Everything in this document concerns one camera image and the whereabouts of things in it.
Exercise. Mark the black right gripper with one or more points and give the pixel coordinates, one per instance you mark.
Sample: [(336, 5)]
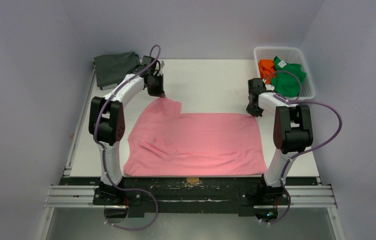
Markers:
[(253, 105)]

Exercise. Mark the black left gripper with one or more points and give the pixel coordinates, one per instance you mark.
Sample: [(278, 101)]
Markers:
[(159, 92)]

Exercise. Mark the pink t-shirt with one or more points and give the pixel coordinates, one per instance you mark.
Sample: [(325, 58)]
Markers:
[(165, 142)]

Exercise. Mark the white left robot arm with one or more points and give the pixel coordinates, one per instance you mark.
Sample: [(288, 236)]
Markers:
[(107, 120)]

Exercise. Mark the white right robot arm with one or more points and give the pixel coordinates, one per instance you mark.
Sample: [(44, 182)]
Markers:
[(292, 129)]

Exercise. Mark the orange t-shirt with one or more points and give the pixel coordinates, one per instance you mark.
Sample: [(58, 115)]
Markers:
[(266, 69)]

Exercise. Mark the green t-shirt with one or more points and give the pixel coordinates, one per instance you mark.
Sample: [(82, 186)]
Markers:
[(285, 81)]

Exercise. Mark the folded grey t-shirt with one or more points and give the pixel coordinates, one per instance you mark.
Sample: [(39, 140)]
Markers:
[(112, 68)]

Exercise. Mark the white plastic basket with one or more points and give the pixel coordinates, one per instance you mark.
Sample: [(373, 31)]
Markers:
[(291, 55)]

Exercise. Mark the folded white t-shirt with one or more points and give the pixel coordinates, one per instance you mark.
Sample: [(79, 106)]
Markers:
[(109, 87)]

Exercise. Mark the brown tape piece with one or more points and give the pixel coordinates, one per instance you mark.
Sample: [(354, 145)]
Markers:
[(191, 181)]

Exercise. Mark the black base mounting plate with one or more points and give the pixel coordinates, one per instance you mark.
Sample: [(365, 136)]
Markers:
[(243, 196)]

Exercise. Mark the aluminium frame rail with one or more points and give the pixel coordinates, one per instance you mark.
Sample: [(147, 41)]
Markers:
[(81, 196)]

